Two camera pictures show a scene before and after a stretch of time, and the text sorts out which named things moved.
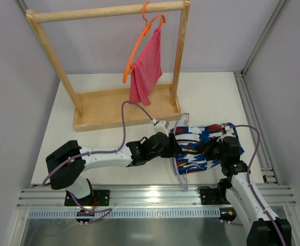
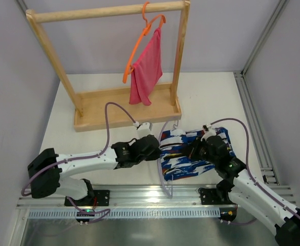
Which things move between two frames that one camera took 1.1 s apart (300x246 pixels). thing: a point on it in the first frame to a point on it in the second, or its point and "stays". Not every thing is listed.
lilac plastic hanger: x=173 y=164 to x=158 y=170
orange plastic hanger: x=158 y=19 stays
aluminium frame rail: x=269 y=174 stays
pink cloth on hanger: x=147 y=73 stays
